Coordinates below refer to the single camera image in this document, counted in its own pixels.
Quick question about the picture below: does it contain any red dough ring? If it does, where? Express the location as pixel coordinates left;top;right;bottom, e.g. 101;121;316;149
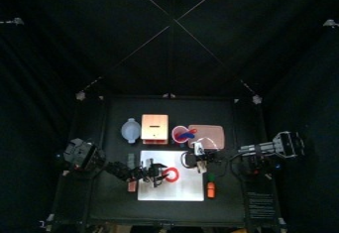
160;167;181;183

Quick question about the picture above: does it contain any wooden drawer cabinet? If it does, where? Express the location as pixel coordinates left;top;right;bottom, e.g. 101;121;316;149
140;113;169;146

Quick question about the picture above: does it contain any white cutting board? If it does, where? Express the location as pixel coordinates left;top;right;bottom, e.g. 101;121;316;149
136;149;207;202

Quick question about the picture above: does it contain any orange and green toy carrot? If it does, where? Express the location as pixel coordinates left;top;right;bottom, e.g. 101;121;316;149
205;173;217;199

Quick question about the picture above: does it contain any blue plastic tool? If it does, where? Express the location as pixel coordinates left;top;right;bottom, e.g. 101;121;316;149
181;128;199;140

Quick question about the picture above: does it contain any red plastic cup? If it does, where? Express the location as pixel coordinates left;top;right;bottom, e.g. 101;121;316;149
170;125;196;144

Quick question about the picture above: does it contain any white printed label sticker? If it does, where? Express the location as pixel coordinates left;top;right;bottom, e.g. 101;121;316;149
247;190;275;221

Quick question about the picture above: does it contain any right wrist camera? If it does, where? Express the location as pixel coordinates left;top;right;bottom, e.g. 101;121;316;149
192;143;207;156

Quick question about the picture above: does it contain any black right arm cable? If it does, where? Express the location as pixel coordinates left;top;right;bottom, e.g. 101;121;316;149
178;151;197;170

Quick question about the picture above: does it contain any black vertical frame pole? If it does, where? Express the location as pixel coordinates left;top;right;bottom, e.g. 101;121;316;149
166;0;176;97

